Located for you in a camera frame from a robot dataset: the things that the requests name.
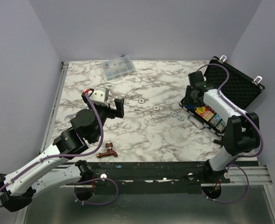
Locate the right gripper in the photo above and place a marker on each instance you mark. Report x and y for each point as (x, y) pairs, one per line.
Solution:
(187, 101)

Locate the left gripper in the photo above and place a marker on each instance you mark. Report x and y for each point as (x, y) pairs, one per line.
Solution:
(113, 113)

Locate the yellow big blind button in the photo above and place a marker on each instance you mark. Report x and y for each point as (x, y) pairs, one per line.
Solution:
(200, 110)

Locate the red playing card deck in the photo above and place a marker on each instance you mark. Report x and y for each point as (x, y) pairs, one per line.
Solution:
(208, 115)

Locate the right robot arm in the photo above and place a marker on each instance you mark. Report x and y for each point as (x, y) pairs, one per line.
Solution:
(241, 133)

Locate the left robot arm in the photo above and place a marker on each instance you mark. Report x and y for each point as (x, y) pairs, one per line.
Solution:
(85, 137)

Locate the brown faucet tap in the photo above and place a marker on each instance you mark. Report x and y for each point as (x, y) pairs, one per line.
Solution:
(109, 151)

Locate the clear plastic organizer box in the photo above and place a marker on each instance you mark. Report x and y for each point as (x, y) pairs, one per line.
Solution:
(118, 67)

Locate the silver wrench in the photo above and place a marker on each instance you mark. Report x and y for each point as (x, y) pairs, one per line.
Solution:
(69, 117)

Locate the black pipe fitting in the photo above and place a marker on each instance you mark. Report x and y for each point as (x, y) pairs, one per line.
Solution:
(219, 142)

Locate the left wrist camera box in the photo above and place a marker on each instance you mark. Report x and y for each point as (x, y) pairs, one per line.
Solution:
(98, 95)

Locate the black mounting rail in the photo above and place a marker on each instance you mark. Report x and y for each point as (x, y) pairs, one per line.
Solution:
(150, 177)

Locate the aluminium frame rail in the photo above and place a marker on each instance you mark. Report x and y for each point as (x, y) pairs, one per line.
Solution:
(54, 108)

